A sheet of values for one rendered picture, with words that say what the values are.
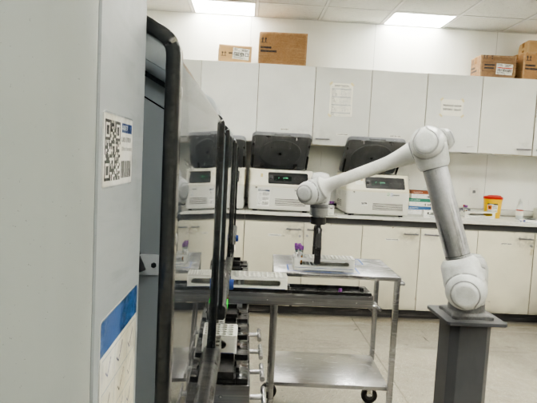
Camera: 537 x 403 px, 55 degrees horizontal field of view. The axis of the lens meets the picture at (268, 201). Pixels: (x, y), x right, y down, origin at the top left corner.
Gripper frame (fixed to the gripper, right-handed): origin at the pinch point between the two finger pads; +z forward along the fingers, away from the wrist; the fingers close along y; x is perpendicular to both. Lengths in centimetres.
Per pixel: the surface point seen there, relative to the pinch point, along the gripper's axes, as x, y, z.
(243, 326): 31, -92, 6
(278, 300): 18.9, -44.4, 10.0
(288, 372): 10, 3, 60
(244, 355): 30, -115, 6
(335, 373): -14, 5, 60
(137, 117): 33, -221, -47
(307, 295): 7.4, -43.9, 7.6
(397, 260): -92, 196, 35
